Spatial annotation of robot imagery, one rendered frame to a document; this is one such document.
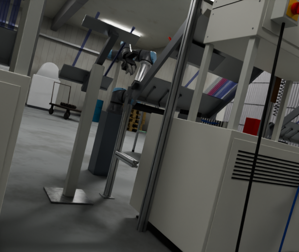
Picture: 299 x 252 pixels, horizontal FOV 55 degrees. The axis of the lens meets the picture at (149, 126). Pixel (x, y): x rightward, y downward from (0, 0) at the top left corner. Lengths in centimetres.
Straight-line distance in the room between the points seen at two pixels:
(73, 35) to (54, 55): 102
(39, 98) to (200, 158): 861
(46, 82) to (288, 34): 874
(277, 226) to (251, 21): 94
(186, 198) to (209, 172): 18
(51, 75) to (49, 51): 123
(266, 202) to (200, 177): 34
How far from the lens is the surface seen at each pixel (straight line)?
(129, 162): 174
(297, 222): 168
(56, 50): 1072
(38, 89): 964
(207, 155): 124
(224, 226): 128
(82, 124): 174
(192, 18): 155
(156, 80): 188
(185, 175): 133
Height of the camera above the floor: 59
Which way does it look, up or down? 2 degrees down
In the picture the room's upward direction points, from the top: 14 degrees clockwise
